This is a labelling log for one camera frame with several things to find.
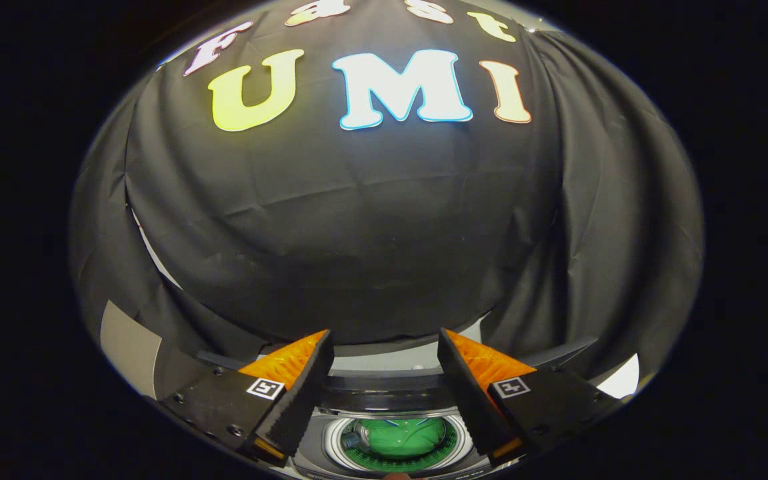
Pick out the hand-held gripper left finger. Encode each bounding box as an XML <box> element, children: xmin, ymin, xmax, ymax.
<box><xmin>159</xmin><ymin>329</ymin><xmax>335</xmax><ymax>466</ymax></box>

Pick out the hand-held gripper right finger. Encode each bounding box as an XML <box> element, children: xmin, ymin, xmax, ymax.
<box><xmin>436</xmin><ymin>327</ymin><xmax>625</xmax><ymax>466</ymax></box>

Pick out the dark grey washing machine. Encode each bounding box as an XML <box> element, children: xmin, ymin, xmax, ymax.
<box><xmin>289</xmin><ymin>392</ymin><xmax>493</xmax><ymax>478</ymax></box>

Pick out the green polo shirt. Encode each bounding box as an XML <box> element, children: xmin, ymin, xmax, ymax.
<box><xmin>359</xmin><ymin>418</ymin><xmax>449</xmax><ymax>459</ymax></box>

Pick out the white flat board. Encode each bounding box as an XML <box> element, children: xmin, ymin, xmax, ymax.
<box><xmin>596</xmin><ymin>353</ymin><xmax>641</xmax><ymax>399</ymax></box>

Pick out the grey cabinet with black top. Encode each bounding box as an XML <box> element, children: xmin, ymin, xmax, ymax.
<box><xmin>100</xmin><ymin>300</ymin><xmax>213</xmax><ymax>401</ymax></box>

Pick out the black backdrop cloth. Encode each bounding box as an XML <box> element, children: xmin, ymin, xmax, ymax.
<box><xmin>69</xmin><ymin>0</ymin><xmax>705</xmax><ymax>401</ymax></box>

